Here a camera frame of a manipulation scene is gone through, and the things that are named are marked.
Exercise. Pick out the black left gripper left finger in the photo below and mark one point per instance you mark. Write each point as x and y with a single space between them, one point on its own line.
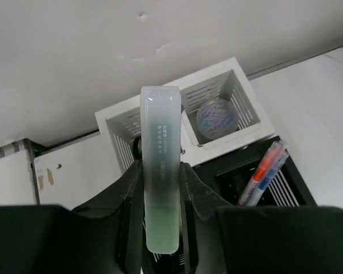
112 229

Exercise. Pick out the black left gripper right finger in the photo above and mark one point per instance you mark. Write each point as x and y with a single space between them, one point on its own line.
202 240

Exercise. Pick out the red highlighter pen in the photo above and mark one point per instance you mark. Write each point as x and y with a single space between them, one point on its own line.
259 173

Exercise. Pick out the jar of paper clips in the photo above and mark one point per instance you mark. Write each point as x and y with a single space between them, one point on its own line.
217 118

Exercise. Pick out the green highlighter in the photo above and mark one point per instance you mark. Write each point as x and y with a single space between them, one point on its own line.
160 109

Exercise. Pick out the blue ballpoint pen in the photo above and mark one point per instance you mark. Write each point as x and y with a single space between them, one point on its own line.
263 185

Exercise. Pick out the black handled scissors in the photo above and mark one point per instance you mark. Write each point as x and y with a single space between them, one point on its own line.
137 148

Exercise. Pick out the black slotted container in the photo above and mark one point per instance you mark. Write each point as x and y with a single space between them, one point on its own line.
247 171

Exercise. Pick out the white slotted container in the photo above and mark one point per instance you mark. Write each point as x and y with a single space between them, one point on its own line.
120 124

